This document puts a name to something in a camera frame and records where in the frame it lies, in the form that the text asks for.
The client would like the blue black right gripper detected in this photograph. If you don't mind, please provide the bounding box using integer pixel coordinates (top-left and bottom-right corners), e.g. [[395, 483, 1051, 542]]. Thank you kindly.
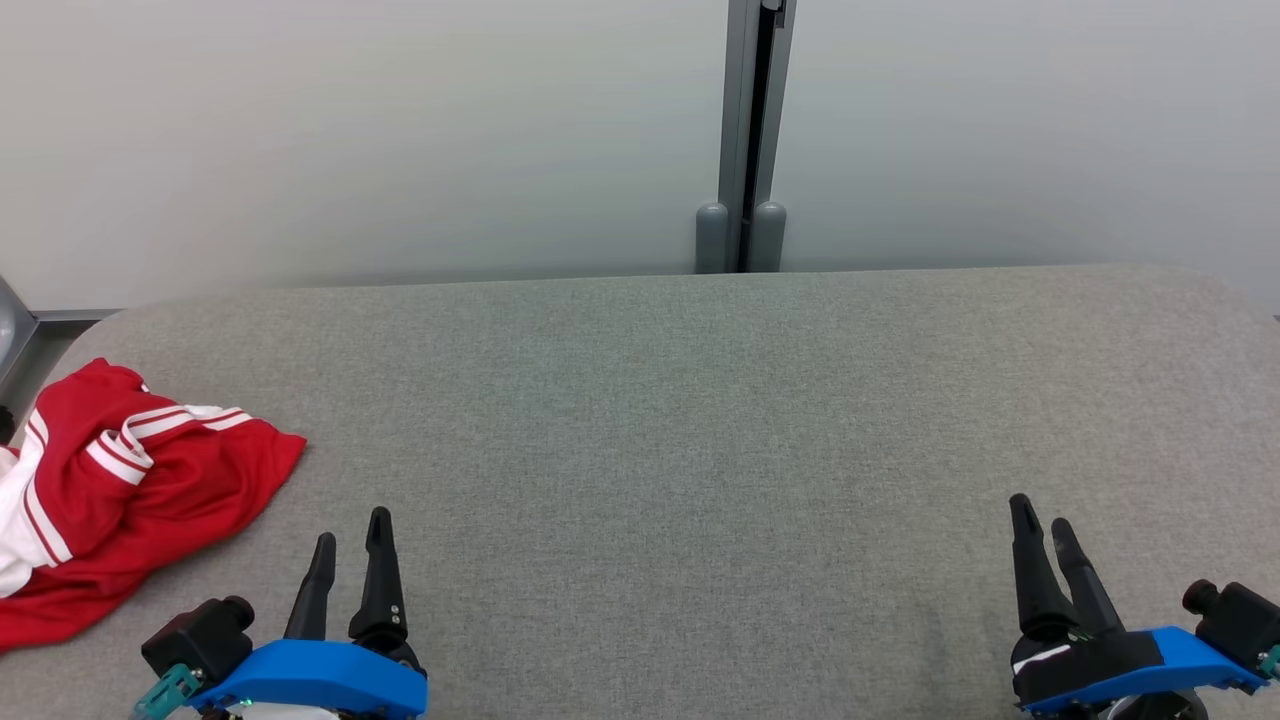
[[1008, 493, 1267, 717]]

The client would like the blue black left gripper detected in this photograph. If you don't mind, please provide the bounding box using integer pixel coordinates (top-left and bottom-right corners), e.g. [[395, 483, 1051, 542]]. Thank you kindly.
[[198, 506, 430, 720]]

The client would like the red white striped jersey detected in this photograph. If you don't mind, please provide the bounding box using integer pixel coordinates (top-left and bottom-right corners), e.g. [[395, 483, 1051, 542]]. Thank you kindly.
[[0, 358, 308, 653]]

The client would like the grey metal frame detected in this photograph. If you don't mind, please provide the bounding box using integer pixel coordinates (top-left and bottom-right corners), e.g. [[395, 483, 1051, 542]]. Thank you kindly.
[[0, 277, 40, 389]]

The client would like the grey cylinder post foot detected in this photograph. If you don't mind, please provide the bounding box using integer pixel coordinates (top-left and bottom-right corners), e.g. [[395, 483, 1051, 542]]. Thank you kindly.
[[695, 201, 732, 275], [750, 199, 788, 274]]

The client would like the grey metal partition post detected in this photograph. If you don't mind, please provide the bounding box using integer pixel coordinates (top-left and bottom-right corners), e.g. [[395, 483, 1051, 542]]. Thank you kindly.
[[717, 0, 799, 274]]

